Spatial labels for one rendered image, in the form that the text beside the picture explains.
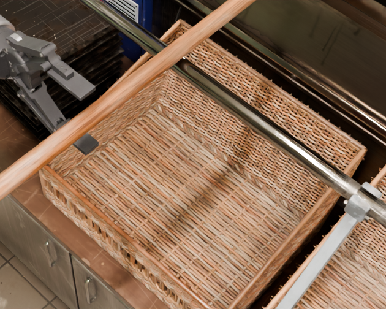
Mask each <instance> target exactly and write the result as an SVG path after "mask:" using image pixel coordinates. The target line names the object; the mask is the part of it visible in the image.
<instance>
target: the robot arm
mask: <svg viewBox="0 0 386 309"><path fill-rule="evenodd" d="M56 50H57V47H56V45H55V44H54V43H52V42H48V41H45V40H41V39H36V38H34V37H29V36H27V35H25V34H23V33H22V32H21V31H17V32H15V28H14V25H13V24H11V23H10V22H9V21H7V20H6V19H5V18H4V17H2V16H1V15H0V79H13V81H14V82H15V84H16V85H17V86H18V87H20V89H21V90H19V91H18V92H17V96H18V97H19V98H20V99H22V100H23V101H24V102H25V103H26V104H27V105H28V107H29V108H30V109H31V110H32V111H33V112H34V114H35V115H36V116H37V117H38V119H39V120H40V121H41V122H42V123H43V124H44V126H45V127H46V128H47V129H48V130H49V131H50V133H51V134H52V133H54V132H55V131H57V130H58V129H59V128H60V127H62V126H63V125H65V124H66V123H67V122H68V121H70V120H71V119H70V118H68V119H66V118H65V117H64V115H63V114H62V113H61V111H60V109H59V108H58V107H57V105H56V104H55V102H54V101H53V100H52V98H51V97H50V95H49V94H48V93H47V86H46V84H45V83H44V81H43V80H42V79H41V77H40V70H43V71H44V72H45V71H47V70H48V71H47V75H48V76H49V77H51V78H52V79H53V80H54V81H56V82H57V83H58V84H60V85H61V86H62V87H63V88H64V89H66V90H67V91H68V92H69V93H70V94H72V95H73V96H75V97H76V98H77V99H78V100H79V101H82V100H83V99H84V98H86V97H87V96H89V95H90V94H91V93H92V92H94V91H95V90H96V87H95V86H94V85H93V84H92V83H90V82H89V81H87V79H85V78H84V77H82V76H81V75H80V74H79V73H78V72H76V71H75V70H73V69H72V68H71V67H70V66H68V65H67V64H66V63H65V62H64V61H61V57H60V56H59V55H58V54H56V53H55V51H56ZM49 69H50V70H49ZM37 86H40V87H39V88H38V89H37V90H35V87H37ZM72 145H73V146H74V147H75V148H77V149H78V150H79V151H80V152H82V153H83V154H84V155H85V156H86V155H88V154H89V153H90V152H92V151H93V150H94V149H95V148H96V147H98V146H99V142H98V141H97V140H96V139H95V138H93V137H92V136H91V135H89V134H88V133H86V134H85V135H84V136H83V137H81V138H80V139H78V140H77V141H76V142H75V143H73V144H72Z"/></svg>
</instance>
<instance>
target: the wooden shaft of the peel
mask: <svg viewBox="0 0 386 309"><path fill-rule="evenodd" d="M254 1H256V0H228V1H226V2H225V3H223V5H221V6H220V7H218V8H217V9H216V10H214V11H213V12H211V13H210V14H209V15H208V16H207V17H205V18H204V19H203V20H201V21H200V22H198V23H197V24H196V25H195V26H193V27H192V28H191V29H190V30H188V31H187V32H185V33H184V34H183V35H182V36H180V37H179V38H177V40H175V41H174V42H172V43H171V44H170V45H168V46H167V47H165V48H164V49H163V50H162V51H160V52H159V53H158V54H157V55H155V56H154V57H152V58H151V59H150V60H149V61H147V62H146V63H145V64H144V65H142V66H141V67H139V68H138V69H137V70H136V71H134V72H133V73H131V74H130V75H129V76H128V77H126V78H125V79H124V80H122V81H121V82H120V83H118V84H117V85H116V86H114V87H113V88H112V89H111V90H109V91H108V92H106V93H105V94H104V95H103V96H101V97H100V98H98V100H96V101H95V102H93V103H92V104H91V105H90V106H88V107H87V108H85V109H84V110H83V111H82V112H80V113H79V114H78V115H76V116H75V117H74V118H72V119H71V120H70V121H68V122H67V123H66V124H65V125H63V126H62V127H60V128H59V129H58V130H57V131H55V132H54V133H52V135H50V136H49V137H47V138H46V139H45V140H44V141H42V142H41V143H39V144H38V145H37V146H36V147H34V148H33V149H32V150H31V151H29V152H28V153H26V154H25V155H24V156H22V157H21V158H20V159H19V160H17V161H16V162H15V163H13V164H12V165H11V166H9V167H8V168H6V170H4V171H3V172H1V173H0V201H1V200H2V199H3V198H5V197H6V196H7V195H8V194H10V193H11V192H12V191H13V190H15V189H16V188H17V187H19V186H20V185H21V184H22V183H24V182H25V181H26V180H27V179H29V178H30V177H31V176H33V175H34V174H35V173H36V172H38V171H39V170H40V169H41V168H43V167H44V166H46V165H47V164H48V163H49V162H50V161H52V160H53V159H55V157H57V156H58V155H60V154H61V153H62V152H63V151H64V150H66V149H67V148H69V147H70V146H71V145H72V144H73V143H75V142H76V141H77V140H78V139H80V138H81V137H83V136H84V135H85V134H86V133H87V132H89V131H90V130H92V128H94V127H95V126H97V125H98V124H99V123H100V122H101V121H103V120H104V119H106V117H108V116H109V115H111V114H112V113H113V112H114V111H115V110H117V109H118V108H120V107H121V106H122V105H123V104H124V103H126V102H127V101H128V100H129V99H131V98H132V97H134V96H135V95H136V94H137V93H138V92H140V91H141V90H142V89H144V88H145V87H146V86H147V85H149V84H150V83H151V82H152V81H154V80H155V79H156V78H158V77H159V76H160V75H161V74H163V73H164V72H165V71H166V70H168V69H169V68H170V67H172V66H173V65H174V64H175V63H177V62H178V61H179V60H180V59H182V58H183V57H184V56H186V55H187V54H188V53H189V52H191V51H192V50H193V49H194V48H196V47H197V46H198V45H200V44H201V43H202V42H203V41H205V40H206V39H207V38H209V37H210V36H211V35H212V34H214V33H215V32H216V31H217V30H219V29H220V28H221V27H223V26H224V25H225V24H226V23H228V22H229V21H230V20H231V19H233V18H234V17H235V16H237V15H238V14H239V13H240V12H242V11H243V10H244V9H245V8H247V7H248V6H250V5H251V4H252V3H253V2H254Z"/></svg>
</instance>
